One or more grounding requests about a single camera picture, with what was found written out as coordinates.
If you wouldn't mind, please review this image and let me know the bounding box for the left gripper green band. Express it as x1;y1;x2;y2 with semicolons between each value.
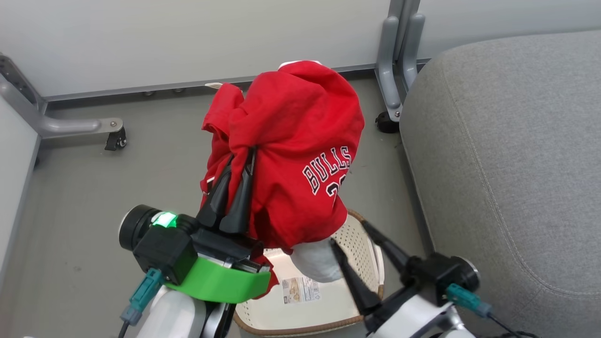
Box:
164;146;272;304

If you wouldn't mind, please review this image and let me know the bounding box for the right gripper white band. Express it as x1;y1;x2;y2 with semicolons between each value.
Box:
330;220;463;338

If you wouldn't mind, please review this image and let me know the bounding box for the red Bulls jersey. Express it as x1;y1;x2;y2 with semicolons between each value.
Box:
200;60;365;299

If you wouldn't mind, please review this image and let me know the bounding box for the white perforated laundry basket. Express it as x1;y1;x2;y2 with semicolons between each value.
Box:
233;210;385;337

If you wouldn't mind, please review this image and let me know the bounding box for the grey fabric sofa seat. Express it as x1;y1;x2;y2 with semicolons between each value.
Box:
399;31;601;338

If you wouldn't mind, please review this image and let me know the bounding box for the pale grey garment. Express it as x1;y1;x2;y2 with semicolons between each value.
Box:
290;237;346;284

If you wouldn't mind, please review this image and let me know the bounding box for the paper label sticker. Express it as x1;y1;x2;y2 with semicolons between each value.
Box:
282;276;321;304

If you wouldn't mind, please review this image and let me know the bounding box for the black caster wheel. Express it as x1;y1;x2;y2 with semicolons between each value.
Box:
104;127;128;152

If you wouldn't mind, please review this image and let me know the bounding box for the grey partition leg with caster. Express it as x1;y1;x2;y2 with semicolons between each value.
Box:
0;53;125;139

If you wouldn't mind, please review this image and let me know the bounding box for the grey double partition leg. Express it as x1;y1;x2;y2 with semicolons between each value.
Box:
376;0;426;123

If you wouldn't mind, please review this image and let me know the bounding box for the teal-plug right arm cable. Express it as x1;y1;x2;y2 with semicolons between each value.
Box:
445;283;540;338

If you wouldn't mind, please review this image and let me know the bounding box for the teal-plug arm cable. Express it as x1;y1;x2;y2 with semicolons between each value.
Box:
445;283;540;338
117;269;166;338

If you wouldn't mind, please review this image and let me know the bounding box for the teal-plug left arm cable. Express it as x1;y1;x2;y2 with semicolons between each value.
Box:
117;269;166;338

